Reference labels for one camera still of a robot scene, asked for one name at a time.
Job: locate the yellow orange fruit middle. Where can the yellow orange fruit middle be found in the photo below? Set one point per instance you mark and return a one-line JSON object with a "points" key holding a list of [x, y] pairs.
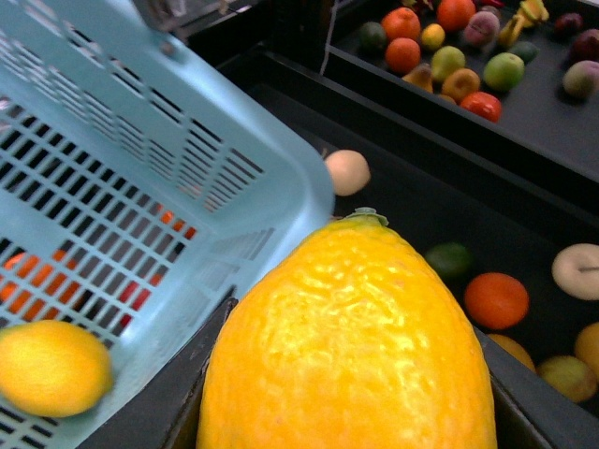
{"points": [[515, 349]]}

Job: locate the brown kiwi back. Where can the brown kiwi back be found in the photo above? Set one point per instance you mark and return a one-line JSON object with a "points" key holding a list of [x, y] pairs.
{"points": [[570, 376]]}

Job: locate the green lime middle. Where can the green lime middle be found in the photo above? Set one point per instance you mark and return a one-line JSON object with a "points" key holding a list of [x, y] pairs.
{"points": [[450, 260]]}

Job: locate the white round pear back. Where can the white round pear back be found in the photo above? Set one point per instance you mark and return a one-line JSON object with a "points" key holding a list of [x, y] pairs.
{"points": [[575, 271]]}

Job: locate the orange tangerine middle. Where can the orange tangerine middle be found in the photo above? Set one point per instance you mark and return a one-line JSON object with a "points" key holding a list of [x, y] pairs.
{"points": [[496, 300]]}

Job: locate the light blue held basket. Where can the light blue held basket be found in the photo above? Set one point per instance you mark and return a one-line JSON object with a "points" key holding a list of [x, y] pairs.
{"points": [[139, 188]]}

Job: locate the yellow lemon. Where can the yellow lemon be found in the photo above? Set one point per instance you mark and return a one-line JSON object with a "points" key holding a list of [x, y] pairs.
{"points": [[352, 341], [53, 368]]}

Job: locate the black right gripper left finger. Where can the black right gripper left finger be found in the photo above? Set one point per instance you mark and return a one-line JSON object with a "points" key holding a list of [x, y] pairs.
{"points": [[164, 413]]}

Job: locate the green apple back shelf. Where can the green apple back shelf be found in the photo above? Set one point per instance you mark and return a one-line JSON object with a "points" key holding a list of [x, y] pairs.
{"points": [[503, 72]]}

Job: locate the orange persimmon fruit back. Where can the orange persimmon fruit back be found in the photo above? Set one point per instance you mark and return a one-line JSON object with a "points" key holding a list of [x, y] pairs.
{"points": [[587, 346]]}

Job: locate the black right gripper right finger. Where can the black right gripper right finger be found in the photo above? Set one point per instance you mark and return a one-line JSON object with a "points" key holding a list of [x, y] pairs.
{"points": [[529, 413]]}

